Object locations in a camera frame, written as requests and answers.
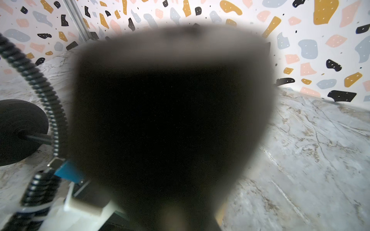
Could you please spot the wooden plank block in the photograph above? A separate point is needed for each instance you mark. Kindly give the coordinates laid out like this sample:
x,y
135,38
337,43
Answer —
x,y
219,215

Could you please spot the black disc stand rod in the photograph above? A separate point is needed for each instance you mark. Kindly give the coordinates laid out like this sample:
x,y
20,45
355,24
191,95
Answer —
x,y
24,128

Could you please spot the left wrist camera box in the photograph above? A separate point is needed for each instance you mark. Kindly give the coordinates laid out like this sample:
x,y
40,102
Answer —
x,y
84,208

